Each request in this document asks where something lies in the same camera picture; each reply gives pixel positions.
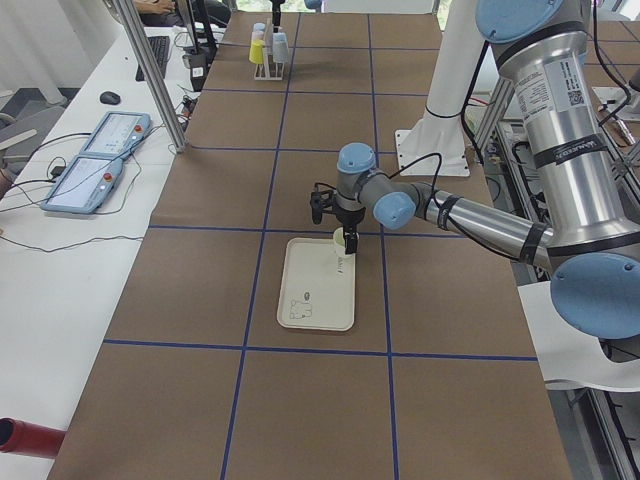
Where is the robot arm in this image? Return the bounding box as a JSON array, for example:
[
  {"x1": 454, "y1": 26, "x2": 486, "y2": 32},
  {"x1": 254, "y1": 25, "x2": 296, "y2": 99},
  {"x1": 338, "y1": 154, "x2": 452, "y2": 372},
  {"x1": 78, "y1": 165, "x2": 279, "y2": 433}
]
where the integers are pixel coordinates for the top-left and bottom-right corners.
[
  {"x1": 310, "y1": 1, "x2": 639, "y2": 340},
  {"x1": 270, "y1": 0, "x2": 323, "y2": 30}
]

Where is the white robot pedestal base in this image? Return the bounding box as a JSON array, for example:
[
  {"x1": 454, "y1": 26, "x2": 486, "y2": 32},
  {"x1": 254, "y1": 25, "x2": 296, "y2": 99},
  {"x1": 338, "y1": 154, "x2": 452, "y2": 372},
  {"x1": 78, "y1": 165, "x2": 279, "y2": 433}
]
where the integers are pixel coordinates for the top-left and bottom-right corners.
[{"x1": 394, "y1": 127, "x2": 470, "y2": 177}]

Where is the cream plastic cup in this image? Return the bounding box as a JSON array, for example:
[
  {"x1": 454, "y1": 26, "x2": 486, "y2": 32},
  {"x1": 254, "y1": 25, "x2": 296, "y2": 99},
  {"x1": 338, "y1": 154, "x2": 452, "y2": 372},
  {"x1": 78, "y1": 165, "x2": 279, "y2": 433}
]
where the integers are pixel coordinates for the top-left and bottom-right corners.
[{"x1": 332, "y1": 227, "x2": 347, "y2": 257}]

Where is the aluminium frame shelf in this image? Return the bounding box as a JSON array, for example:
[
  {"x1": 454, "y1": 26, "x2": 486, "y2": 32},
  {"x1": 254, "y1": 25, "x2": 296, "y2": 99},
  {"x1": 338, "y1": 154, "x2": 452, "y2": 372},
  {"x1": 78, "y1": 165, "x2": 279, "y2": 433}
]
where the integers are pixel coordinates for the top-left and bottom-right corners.
[{"x1": 494, "y1": 74, "x2": 640, "y2": 480}]

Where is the yellow plastic cup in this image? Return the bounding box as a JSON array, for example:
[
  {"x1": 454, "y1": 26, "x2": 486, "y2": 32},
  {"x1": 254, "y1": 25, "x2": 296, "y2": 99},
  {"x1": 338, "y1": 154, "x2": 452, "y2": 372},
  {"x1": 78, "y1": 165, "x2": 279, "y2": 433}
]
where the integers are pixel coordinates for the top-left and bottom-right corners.
[{"x1": 249, "y1": 39, "x2": 265, "y2": 65}]

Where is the lower teach pendant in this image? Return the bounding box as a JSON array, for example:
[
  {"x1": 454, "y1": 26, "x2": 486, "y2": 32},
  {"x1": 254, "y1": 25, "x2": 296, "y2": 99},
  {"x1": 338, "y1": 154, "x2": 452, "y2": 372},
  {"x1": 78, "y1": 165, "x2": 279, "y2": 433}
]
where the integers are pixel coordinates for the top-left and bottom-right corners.
[{"x1": 40, "y1": 155, "x2": 124, "y2": 215}]

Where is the white wire cup rack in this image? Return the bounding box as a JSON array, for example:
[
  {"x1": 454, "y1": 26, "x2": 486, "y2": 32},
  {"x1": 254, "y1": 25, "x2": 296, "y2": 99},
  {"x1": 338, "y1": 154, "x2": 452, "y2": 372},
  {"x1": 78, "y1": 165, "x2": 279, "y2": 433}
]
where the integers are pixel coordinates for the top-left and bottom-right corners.
[{"x1": 253, "y1": 20, "x2": 289, "y2": 80}]

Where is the cream plastic tray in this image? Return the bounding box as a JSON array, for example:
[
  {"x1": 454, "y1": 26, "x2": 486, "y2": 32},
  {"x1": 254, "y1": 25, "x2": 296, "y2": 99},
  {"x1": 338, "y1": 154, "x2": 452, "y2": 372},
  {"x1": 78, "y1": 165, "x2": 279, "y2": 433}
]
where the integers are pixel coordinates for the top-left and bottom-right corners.
[{"x1": 276, "y1": 238, "x2": 356, "y2": 332}]

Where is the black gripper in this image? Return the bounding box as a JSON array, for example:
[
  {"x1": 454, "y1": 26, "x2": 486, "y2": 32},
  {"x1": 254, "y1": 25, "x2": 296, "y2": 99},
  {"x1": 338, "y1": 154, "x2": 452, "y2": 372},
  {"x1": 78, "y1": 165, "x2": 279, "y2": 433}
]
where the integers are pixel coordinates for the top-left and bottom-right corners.
[{"x1": 333, "y1": 197, "x2": 366, "y2": 255}]

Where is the aluminium frame post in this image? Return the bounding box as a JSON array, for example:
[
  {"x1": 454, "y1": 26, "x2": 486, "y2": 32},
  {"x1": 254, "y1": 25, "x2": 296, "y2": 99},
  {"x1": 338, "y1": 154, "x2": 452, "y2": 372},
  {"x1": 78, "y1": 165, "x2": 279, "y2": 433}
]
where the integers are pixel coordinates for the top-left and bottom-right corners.
[{"x1": 113, "y1": 0, "x2": 186, "y2": 153}]

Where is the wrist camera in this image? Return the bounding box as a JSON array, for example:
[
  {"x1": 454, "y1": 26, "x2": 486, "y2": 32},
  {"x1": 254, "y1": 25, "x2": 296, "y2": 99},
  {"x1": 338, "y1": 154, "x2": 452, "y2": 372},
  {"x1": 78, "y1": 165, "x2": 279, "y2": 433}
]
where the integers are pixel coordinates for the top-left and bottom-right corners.
[{"x1": 309, "y1": 182, "x2": 335, "y2": 225}]

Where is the upper teach pendant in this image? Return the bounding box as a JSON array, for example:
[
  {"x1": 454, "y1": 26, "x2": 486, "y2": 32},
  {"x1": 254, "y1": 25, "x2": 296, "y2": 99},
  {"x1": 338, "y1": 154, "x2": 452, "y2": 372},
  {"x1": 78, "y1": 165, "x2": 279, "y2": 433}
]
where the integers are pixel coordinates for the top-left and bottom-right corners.
[{"x1": 80, "y1": 111, "x2": 151, "y2": 158}]

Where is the black computer mouse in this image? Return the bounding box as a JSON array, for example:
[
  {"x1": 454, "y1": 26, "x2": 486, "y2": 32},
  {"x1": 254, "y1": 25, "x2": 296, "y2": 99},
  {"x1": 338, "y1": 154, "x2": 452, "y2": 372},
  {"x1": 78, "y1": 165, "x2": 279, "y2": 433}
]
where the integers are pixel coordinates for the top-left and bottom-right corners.
[{"x1": 99, "y1": 91, "x2": 121, "y2": 105}]

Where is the teach pendant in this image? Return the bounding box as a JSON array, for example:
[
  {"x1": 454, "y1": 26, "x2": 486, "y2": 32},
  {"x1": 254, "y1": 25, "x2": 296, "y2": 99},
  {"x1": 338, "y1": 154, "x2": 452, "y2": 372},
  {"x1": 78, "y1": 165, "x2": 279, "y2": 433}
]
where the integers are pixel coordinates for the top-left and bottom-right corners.
[
  {"x1": 80, "y1": 111, "x2": 151, "y2": 158},
  {"x1": 40, "y1": 155, "x2": 124, "y2": 215}
]

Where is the red cylinder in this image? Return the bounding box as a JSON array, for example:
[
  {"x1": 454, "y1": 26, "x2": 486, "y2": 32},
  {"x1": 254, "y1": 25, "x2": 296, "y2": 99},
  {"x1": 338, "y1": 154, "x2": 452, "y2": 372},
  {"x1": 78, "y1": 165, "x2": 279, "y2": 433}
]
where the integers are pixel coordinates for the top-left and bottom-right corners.
[{"x1": 1, "y1": 418, "x2": 66, "y2": 459}]

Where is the white plastic chair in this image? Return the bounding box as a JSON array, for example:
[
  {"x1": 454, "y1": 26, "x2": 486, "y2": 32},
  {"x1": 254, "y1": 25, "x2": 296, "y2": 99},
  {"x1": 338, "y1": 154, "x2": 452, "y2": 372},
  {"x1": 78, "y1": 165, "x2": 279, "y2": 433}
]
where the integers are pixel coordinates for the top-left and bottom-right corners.
[{"x1": 518, "y1": 282, "x2": 639, "y2": 393}]

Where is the black keyboard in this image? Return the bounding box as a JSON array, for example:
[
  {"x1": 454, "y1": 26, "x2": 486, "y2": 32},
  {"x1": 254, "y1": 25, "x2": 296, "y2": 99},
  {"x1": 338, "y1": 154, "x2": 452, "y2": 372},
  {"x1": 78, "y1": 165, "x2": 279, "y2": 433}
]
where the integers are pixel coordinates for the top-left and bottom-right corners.
[{"x1": 147, "y1": 35, "x2": 171, "y2": 78}]

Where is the blue cup back row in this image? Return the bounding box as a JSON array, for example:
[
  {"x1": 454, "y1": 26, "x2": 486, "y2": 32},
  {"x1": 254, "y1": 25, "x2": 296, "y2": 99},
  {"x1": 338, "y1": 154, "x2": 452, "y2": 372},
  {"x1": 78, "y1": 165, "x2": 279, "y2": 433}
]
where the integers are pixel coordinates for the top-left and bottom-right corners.
[{"x1": 272, "y1": 32, "x2": 287, "y2": 47}]

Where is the grey plastic cup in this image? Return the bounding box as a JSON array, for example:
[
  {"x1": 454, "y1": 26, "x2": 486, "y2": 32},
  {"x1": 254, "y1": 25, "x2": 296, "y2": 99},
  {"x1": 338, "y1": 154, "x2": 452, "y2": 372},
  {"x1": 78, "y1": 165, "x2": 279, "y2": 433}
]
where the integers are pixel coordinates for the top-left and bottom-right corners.
[{"x1": 272, "y1": 42, "x2": 289, "y2": 64}]

